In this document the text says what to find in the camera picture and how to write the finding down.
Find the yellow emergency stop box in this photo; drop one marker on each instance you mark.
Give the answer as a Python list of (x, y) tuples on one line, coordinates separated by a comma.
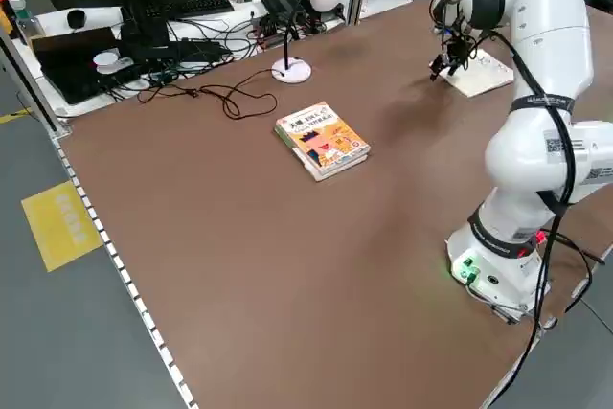
[(4, 21)]

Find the black laptop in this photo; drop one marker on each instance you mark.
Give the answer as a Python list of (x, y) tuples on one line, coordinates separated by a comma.
[(72, 69)]

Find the orange illustrated book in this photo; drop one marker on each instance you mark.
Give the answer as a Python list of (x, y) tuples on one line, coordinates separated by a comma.
[(325, 141)]

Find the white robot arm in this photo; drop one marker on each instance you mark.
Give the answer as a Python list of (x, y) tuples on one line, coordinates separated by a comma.
[(551, 21)]

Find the white round gadget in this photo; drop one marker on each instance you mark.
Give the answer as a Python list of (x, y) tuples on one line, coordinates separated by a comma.
[(107, 61)]

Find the clear bottle white cap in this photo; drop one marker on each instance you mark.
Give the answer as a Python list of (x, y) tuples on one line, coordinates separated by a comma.
[(21, 16)]

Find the black cup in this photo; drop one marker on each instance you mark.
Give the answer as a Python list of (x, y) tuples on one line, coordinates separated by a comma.
[(76, 18)]

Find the black keyboard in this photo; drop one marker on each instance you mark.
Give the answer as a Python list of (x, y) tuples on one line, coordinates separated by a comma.
[(201, 4)]

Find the aluminium frame beam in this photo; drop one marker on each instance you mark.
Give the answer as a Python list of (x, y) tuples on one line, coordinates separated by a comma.
[(38, 93)]

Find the small circuit board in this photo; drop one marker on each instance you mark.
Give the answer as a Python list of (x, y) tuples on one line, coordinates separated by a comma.
[(270, 30)]

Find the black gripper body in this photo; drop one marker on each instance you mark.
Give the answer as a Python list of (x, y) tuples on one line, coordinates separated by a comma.
[(456, 50)]

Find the white desk lamp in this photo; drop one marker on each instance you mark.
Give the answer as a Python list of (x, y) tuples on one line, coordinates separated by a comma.
[(292, 71)]

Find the white segmented edge strip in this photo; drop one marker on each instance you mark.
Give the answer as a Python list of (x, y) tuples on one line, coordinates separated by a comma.
[(116, 260)]

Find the yellow floor sticker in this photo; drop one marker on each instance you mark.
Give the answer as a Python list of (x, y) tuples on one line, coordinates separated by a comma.
[(62, 227)]

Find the white lined notebook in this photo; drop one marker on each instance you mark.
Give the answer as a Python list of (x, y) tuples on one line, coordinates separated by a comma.
[(483, 76)]

